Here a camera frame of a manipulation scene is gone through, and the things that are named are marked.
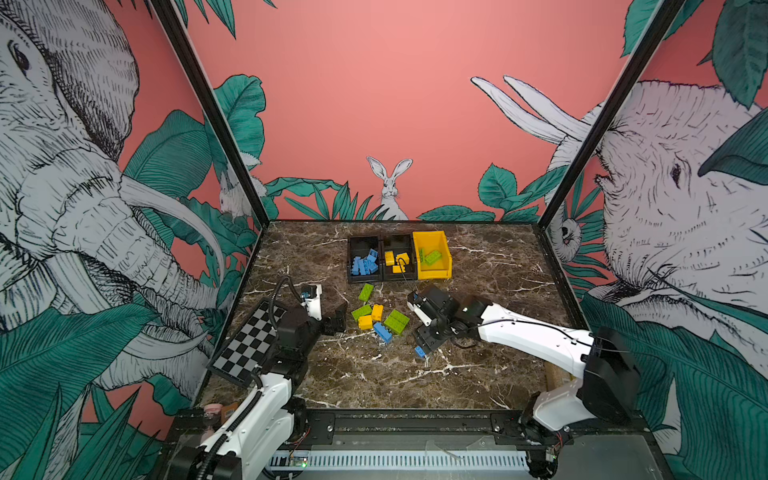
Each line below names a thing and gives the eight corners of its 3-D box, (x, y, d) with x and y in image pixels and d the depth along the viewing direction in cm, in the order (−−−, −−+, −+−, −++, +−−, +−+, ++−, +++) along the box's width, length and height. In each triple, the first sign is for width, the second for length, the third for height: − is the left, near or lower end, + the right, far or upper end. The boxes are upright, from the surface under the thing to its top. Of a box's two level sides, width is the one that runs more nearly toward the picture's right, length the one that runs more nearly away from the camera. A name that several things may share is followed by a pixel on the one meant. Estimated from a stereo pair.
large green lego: (384, 323, 95) (384, 320, 93) (394, 310, 98) (395, 307, 97) (400, 334, 93) (400, 332, 91) (410, 320, 96) (411, 318, 94)
